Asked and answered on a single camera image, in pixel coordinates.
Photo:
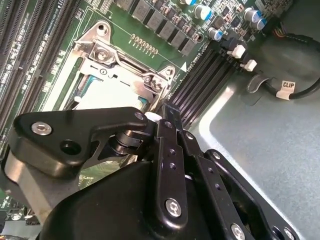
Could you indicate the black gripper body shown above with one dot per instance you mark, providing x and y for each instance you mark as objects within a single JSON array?
[{"x": 112, "y": 205}]

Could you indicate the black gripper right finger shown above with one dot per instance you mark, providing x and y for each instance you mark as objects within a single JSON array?
[{"x": 225, "y": 190}]

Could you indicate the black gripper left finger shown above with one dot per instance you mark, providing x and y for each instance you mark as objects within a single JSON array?
[{"x": 75, "y": 125}]

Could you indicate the silver CPU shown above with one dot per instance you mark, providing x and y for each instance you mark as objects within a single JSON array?
[{"x": 107, "y": 96}]

